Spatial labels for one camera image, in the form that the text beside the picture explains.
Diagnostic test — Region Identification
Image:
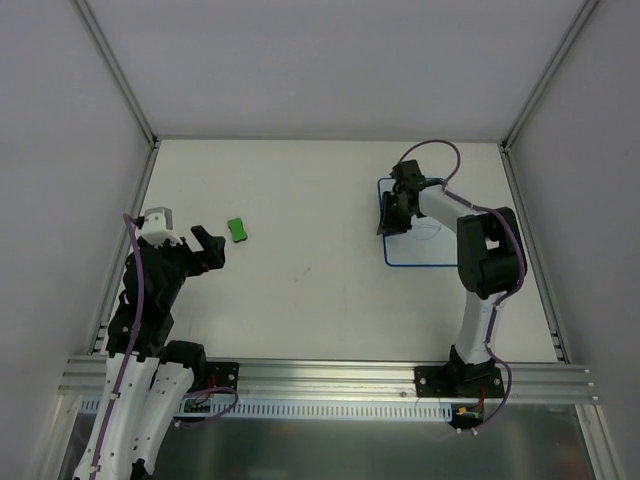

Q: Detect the green whiteboard eraser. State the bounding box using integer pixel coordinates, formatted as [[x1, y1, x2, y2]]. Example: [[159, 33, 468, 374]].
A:
[[227, 217, 248, 243]]

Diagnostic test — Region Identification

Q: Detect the blue-framed small whiteboard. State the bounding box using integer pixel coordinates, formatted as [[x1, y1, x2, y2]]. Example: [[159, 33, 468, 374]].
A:
[[377, 176, 461, 269]]

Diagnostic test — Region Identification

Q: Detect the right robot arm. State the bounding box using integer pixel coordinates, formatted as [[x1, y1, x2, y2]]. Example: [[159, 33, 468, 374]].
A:
[[377, 160, 527, 398]]

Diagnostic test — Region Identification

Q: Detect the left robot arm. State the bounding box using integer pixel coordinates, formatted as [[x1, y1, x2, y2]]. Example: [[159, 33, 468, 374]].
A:
[[73, 225, 226, 479]]

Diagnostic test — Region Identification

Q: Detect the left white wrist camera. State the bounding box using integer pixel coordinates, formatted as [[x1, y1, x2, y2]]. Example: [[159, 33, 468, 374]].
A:
[[134, 207, 182, 247]]

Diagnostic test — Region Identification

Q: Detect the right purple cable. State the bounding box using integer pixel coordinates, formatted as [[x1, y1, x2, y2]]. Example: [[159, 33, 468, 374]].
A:
[[399, 139, 529, 426]]

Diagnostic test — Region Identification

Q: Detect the left table edge rail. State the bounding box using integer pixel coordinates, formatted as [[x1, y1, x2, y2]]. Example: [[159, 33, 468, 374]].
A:
[[85, 137, 161, 355]]

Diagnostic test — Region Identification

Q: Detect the table edge rail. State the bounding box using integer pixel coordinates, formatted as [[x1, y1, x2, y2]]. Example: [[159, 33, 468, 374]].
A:
[[498, 145, 571, 364], [85, 137, 161, 355]]

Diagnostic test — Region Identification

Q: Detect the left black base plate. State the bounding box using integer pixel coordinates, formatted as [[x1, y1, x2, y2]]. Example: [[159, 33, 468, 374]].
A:
[[206, 361, 240, 390]]

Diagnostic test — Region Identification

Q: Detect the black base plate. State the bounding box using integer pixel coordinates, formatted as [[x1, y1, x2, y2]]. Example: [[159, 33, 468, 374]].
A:
[[206, 361, 240, 390], [413, 365, 505, 399]]

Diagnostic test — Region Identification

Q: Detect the aluminium mounting rail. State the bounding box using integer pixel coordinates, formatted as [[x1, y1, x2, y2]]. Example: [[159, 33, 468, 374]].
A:
[[57, 355, 599, 401]]

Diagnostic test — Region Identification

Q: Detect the white slotted cable duct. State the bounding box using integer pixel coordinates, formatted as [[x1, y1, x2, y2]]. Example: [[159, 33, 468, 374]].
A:
[[79, 396, 453, 423]]

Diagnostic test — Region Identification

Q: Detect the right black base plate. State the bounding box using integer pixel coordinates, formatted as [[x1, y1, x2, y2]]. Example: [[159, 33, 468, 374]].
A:
[[413, 365, 505, 399]]

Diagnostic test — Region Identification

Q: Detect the right table edge rail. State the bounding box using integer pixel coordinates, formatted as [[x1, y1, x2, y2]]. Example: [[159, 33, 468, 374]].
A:
[[498, 145, 571, 364]]

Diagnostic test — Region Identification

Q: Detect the left aluminium frame post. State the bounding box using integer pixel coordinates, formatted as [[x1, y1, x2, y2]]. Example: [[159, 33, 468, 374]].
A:
[[71, 0, 158, 148]]

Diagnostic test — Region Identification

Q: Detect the aluminium frame post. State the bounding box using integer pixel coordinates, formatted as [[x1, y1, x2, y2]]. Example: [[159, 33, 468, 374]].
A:
[[71, 0, 158, 148], [501, 0, 601, 152]]

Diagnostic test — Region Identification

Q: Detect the right aluminium frame post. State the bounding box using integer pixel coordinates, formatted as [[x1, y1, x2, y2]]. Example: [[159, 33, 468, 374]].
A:
[[501, 0, 601, 152]]

